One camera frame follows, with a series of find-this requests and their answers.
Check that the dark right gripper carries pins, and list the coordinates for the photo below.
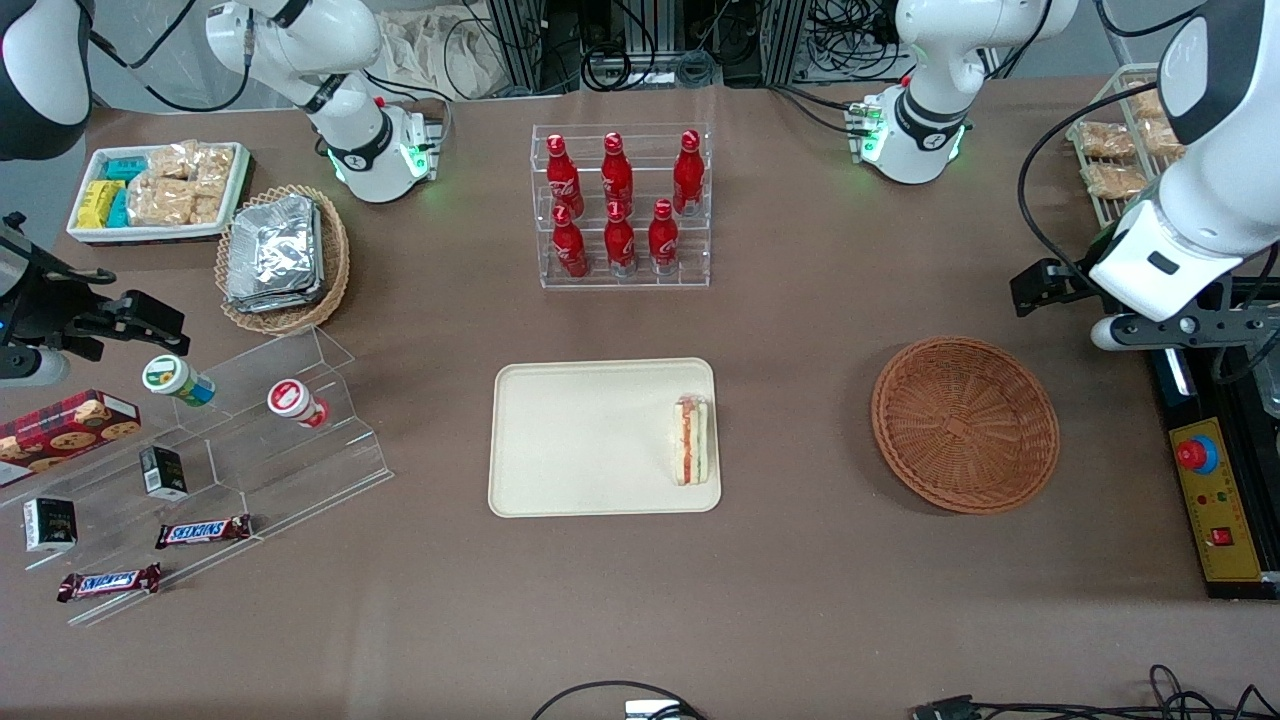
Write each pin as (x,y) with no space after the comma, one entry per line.
(42,303)

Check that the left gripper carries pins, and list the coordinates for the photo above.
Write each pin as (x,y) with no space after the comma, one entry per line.
(1068,283)

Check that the triangle sandwich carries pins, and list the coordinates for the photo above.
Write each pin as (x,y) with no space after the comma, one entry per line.
(691,440)

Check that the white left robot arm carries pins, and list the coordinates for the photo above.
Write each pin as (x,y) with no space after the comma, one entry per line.
(930,60)

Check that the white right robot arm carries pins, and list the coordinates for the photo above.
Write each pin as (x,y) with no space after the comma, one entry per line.
(345,120)

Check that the white rectangular snack tray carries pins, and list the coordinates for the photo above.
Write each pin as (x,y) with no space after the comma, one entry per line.
(150,234)

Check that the brown wicker basket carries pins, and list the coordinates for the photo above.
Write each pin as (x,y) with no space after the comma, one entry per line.
(965,425)

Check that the tan wicker basket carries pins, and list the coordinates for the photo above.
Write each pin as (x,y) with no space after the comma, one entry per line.
(335,260)

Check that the beige plastic tray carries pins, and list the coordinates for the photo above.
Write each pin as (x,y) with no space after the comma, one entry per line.
(590,440)

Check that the green lid yogurt cup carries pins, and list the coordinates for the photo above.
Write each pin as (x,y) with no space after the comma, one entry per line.
(165,376)

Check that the teal snack pack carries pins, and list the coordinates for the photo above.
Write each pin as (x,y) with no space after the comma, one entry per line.
(119,208)
(125,168)

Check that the red cookie box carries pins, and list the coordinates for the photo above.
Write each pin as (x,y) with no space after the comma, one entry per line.
(65,428)

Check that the wrapped bread pack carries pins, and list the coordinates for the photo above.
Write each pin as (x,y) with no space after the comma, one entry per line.
(1116,181)
(1160,140)
(1148,105)
(1108,140)

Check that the yellow snack pack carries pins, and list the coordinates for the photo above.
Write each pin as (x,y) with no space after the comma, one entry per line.
(98,203)

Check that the clear bag of crackers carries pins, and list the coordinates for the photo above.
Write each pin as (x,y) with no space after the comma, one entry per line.
(158,202)
(170,160)
(213,165)
(208,205)

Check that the silver foil pouch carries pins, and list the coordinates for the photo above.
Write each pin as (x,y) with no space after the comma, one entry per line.
(275,245)
(275,304)

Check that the small black carton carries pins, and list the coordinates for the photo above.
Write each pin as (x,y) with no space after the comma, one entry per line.
(163,473)
(50,525)

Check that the red lid yogurt cup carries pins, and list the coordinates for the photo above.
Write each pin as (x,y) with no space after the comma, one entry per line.
(288,398)

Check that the snickers chocolate bar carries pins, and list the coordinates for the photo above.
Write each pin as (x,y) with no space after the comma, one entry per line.
(108,582)
(203,531)

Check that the clear acrylic stepped shelf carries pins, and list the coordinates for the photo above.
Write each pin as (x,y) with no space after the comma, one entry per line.
(300,470)

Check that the metal pan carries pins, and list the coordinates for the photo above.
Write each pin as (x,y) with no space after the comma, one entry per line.
(1271,392)

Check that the yellow emergency stop panel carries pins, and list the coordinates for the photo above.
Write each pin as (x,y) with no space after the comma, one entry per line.
(1225,500)

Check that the clear acrylic bottle rack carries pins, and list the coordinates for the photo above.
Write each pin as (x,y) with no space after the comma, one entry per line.
(700,270)

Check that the black machine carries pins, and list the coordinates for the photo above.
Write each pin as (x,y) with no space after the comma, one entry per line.
(1225,590)

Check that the red cola bottle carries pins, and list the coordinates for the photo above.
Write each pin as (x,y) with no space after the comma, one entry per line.
(620,245)
(563,178)
(570,250)
(663,243)
(617,175)
(688,178)

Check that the white cloth bag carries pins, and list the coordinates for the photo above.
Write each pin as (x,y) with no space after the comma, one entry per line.
(430,55)

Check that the white plug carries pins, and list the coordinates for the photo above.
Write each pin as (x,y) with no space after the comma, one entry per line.
(650,710)

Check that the aluminium frame rack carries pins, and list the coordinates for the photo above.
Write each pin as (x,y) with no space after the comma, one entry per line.
(640,40)

